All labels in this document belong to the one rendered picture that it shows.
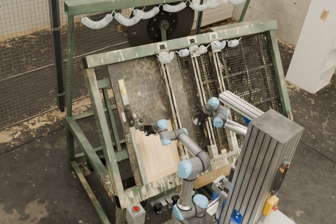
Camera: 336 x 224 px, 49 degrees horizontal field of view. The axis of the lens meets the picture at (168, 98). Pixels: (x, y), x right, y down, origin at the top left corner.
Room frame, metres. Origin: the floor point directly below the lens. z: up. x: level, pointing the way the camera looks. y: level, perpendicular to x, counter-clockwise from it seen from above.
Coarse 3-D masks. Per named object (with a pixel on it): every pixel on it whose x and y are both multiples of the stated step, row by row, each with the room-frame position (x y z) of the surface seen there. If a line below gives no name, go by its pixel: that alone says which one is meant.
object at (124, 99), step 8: (120, 80) 2.66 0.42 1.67; (120, 88) 2.62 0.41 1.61; (120, 96) 2.60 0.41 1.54; (128, 128) 2.46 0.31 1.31; (136, 136) 2.43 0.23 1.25; (136, 144) 2.39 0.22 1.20; (136, 152) 2.35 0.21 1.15; (136, 160) 2.32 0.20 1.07; (144, 168) 2.30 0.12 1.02; (144, 176) 2.25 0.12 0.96; (144, 184) 2.21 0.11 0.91
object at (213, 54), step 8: (216, 32) 3.37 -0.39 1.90; (216, 40) 3.32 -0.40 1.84; (208, 48) 3.31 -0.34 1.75; (216, 56) 3.26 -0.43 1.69; (216, 64) 3.21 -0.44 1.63; (216, 72) 3.17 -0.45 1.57; (216, 80) 3.15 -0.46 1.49; (216, 88) 3.13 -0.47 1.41; (224, 88) 3.11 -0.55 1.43; (224, 104) 3.02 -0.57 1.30; (232, 136) 2.87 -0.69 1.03; (232, 144) 2.82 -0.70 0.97
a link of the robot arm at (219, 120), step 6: (216, 114) 2.30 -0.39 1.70; (222, 114) 2.30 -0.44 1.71; (216, 120) 2.22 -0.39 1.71; (222, 120) 2.23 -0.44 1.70; (228, 120) 2.24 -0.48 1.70; (216, 126) 2.21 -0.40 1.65; (222, 126) 2.22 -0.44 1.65; (228, 126) 2.21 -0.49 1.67; (234, 126) 2.21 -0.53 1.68; (240, 126) 2.21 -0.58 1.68; (240, 132) 2.18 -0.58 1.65
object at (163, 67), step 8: (160, 64) 2.92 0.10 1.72; (160, 72) 2.91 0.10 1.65; (168, 72) 2.90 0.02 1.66; (168, 80) 2.86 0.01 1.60; (168, 88) 2.81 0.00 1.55; (168, 96) 2.77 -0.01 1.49; (168, 104) 2.76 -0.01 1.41; (176, 112) 2.72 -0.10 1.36; (176, 120) 2.70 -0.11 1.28; (176, 128) 2.63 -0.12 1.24; (184, 152) 2.54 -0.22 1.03
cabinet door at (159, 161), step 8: (168, 120) 2.68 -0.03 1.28; (168, 128) 2.64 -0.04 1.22; (144, 136) 2.49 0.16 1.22; (152, 136) 2.52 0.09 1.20; (144, 144) 2.44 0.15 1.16; (152, 144) 2.48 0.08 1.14; (160, 144) 2.51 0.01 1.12; (168, 144) 2.55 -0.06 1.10; (144, 152) 2.40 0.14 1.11; (152, 152) 2.43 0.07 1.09; (160, 152) 2.47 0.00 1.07; (168, 152) 2.50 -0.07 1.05; (176, 152) 2.54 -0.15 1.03; (144, 160) 2.35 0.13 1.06; (152, 160) 2.39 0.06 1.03; (160, 160) 2.42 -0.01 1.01; (168, 160) 2.46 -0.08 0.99; (176, 160) 2.49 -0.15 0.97; (152, 168) 2.35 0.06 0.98; (160, 168) 2.38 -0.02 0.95; (168, 168) 2.41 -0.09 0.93; (176, 168) 2.45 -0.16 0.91; (152, 176) 2.30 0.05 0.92; (160, 176) 2.33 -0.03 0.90
